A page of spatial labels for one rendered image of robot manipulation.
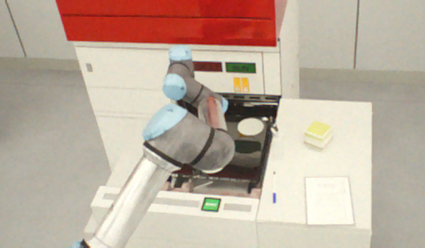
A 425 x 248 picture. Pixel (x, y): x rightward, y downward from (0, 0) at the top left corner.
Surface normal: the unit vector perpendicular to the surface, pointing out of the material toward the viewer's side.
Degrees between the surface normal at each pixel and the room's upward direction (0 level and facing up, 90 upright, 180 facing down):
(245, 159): 0
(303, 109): 0
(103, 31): 90
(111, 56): 90
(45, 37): 90
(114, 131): 90
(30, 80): 0
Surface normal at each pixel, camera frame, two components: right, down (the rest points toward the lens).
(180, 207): -0.09, -0.77
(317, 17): -0.19, 0.63
